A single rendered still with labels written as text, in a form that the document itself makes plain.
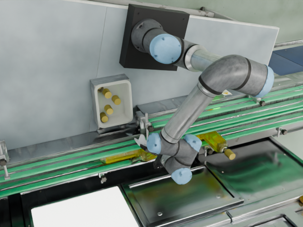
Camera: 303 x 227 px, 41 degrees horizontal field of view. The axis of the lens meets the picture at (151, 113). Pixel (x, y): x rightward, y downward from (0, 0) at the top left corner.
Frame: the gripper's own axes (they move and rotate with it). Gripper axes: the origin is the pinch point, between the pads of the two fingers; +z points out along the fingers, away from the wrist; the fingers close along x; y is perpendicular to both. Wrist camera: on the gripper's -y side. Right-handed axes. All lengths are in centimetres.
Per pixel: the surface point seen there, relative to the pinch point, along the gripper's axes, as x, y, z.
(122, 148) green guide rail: 11.5, -6.3, 2.7
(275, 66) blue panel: -98, 17, 36
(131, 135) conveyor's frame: 4.7, -3.9, 9.4
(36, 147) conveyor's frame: 48, -11, 19
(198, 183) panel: -20.2, -17.5, -17.3
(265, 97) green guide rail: -66, 14, 3
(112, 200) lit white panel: 20.1, -23.4, -11.9
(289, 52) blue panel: -123, 20, 53
